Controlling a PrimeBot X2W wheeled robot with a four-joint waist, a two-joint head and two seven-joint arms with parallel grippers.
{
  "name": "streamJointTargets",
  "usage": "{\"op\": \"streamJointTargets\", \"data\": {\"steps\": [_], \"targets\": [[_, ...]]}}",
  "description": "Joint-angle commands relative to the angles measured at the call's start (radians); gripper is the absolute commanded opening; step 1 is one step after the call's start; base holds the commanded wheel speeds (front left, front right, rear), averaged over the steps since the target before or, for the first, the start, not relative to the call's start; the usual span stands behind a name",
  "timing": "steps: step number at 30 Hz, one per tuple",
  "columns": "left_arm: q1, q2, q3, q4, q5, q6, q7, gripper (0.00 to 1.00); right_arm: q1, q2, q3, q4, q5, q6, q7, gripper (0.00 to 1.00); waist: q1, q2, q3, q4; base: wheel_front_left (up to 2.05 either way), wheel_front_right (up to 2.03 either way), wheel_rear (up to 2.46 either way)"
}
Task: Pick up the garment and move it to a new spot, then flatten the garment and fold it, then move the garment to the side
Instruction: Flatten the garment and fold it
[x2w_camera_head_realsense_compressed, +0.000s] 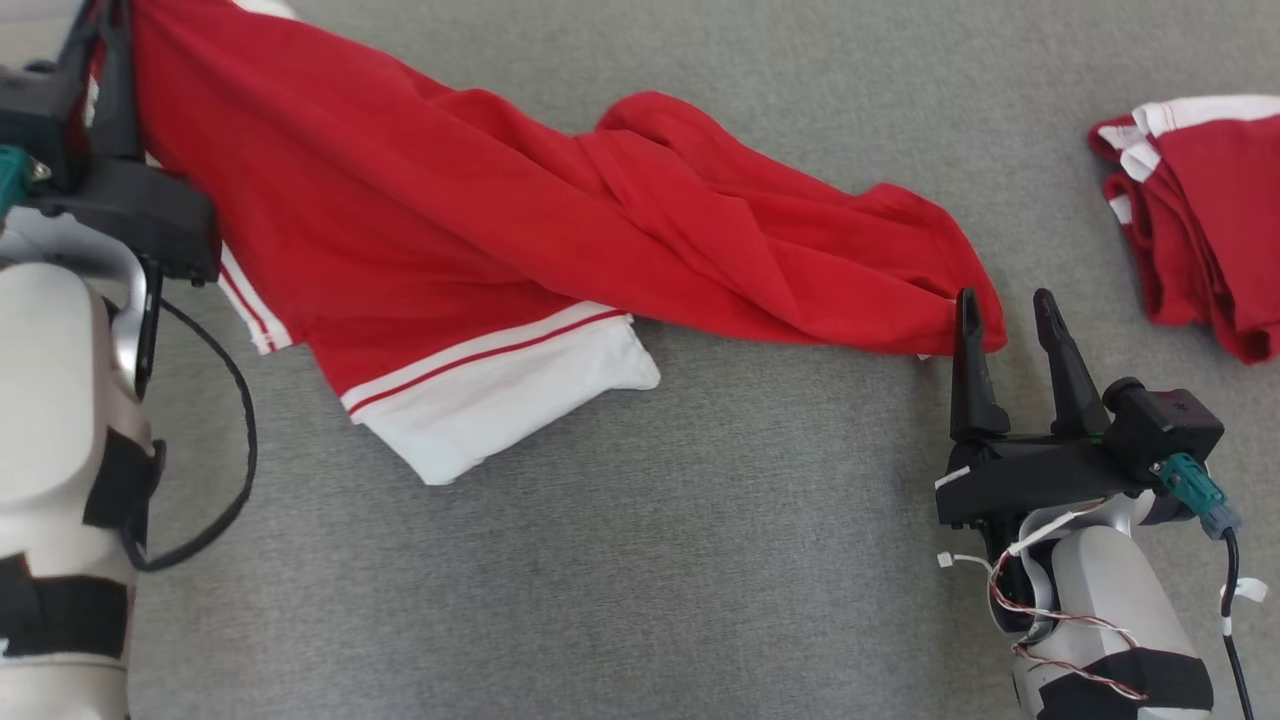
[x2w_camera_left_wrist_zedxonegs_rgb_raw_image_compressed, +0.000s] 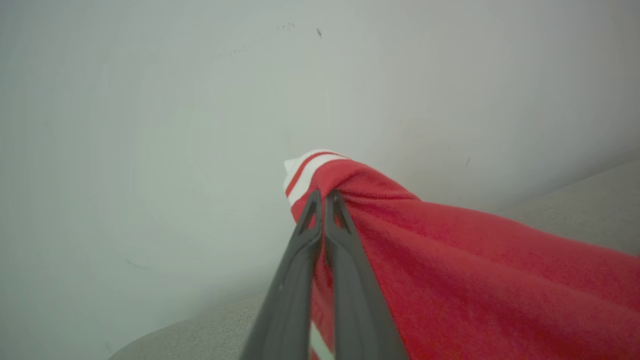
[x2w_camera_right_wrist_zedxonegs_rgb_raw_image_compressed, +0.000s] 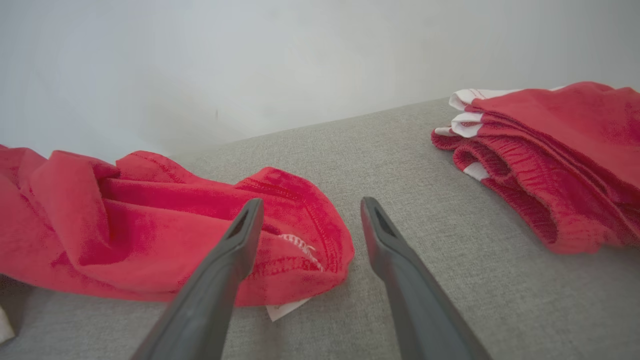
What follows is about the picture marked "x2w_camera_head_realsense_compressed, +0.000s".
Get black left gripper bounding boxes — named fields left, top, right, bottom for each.
left=28, top=0, right=223, bottom=286

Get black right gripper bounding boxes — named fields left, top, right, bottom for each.
left=935, top=288, right=1146, bottom=531

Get red jersey pile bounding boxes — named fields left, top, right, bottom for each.
left=1088, top=95, right=1280, bottom=366

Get red white jersey shirt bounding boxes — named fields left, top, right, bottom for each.
left=90, top=0, right=1008, bottom=488

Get grey fabric sofa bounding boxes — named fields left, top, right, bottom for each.
left=0, top=0, right=1280, bottom=720

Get teal left cable connector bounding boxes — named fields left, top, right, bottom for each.
left=0, top=145, right=36, bottom=219

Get teal cable connector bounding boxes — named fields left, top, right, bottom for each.
left=0, top=145, right=36, bottom=219
left=1150, top=453, right=1243, bottom=541

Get teal right cable connector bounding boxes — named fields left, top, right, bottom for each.
left=1150, top=453, right=1243, bottom=541

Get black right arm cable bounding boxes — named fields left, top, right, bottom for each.
left=1218, top=530, right=1259, bottom=720

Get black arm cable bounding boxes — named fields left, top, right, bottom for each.
left=1218, top=530, right=1259, bottom=720
left=120, top=258, right=259, bottom=573

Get thin red white wires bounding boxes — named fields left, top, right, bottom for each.
left=985, top=500, right=1149, bottom=703

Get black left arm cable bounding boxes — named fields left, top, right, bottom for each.
left=120, top=258, right=259, bottom=573

